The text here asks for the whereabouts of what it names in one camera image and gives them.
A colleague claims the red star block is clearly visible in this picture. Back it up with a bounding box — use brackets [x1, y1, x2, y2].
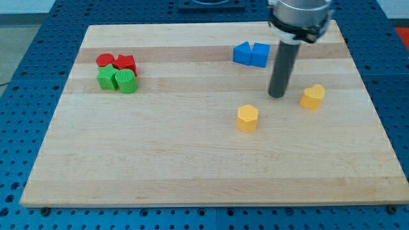
[112, 54, 137, 77]

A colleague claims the wooden board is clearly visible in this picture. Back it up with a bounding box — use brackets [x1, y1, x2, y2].
[20, 22, 408, 208]

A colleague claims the yellow hexagon block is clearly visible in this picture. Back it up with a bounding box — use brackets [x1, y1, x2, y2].
[236, 104, 259, 132]

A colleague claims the red cylinder block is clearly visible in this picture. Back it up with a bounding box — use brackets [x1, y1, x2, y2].
[96, 53, 115, 67]

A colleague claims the yellow heart block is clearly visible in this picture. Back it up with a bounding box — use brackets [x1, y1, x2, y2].
[299, 84, 325, 111]

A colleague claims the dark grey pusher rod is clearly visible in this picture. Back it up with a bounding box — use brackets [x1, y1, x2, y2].
[268, 42, 300, 98]

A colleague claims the blue triangle block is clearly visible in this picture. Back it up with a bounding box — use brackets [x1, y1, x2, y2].
[233, 42, 252, 66]

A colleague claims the green star block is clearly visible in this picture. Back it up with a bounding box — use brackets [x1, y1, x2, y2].
[96, 64, 118, 91]

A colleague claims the green cylinder block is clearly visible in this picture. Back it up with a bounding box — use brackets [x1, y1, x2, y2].
[114, 69, 139, 94]

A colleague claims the blue cube block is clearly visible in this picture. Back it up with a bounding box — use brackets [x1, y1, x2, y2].
[251, 43, 270, 68]

